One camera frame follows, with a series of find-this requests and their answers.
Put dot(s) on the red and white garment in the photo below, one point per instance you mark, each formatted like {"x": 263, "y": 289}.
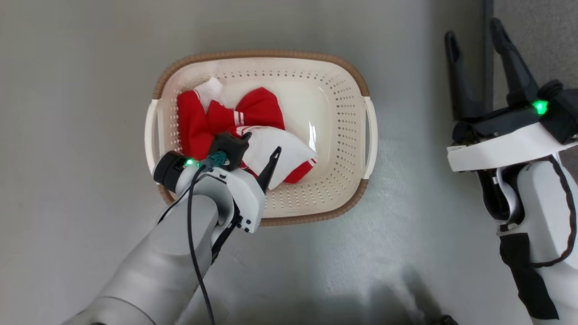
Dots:
{"x": 257, "y": 108}

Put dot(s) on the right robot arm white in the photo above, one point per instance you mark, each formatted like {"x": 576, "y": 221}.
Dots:
{"x": 542, "y": 203}

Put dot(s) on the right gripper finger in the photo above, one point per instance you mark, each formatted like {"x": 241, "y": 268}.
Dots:
{"x": 515, "y": 67}
{"x": 458, "y": 76}

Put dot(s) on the cream perforated laundry basket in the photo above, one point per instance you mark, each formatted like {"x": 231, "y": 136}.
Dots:
{"x": 325, "y": 135}

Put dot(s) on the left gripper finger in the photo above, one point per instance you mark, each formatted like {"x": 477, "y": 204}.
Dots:
{"x": 269, "y": 169}

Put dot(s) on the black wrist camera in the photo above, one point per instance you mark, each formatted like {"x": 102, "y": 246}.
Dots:
{"x": 564, "y": 117}
{"x": 230, "y": 146}

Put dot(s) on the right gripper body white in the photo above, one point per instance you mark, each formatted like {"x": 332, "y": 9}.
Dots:
{"x": 496, "y": 144}

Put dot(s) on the grey fabric sofa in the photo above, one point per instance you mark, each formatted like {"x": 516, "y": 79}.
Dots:
{"x": 551, "y": 36}

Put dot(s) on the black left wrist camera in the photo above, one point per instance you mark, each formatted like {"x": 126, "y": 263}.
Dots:
{"x": 230, "y": 146}

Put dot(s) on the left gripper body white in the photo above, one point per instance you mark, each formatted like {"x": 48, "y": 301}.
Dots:
{"x": 246, "y": 198}

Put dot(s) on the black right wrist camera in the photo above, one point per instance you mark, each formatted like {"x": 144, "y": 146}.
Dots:
{"x": 564, "y": 117}

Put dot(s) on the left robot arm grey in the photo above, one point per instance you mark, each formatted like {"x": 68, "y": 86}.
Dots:
{"x": 158, "y": 262}

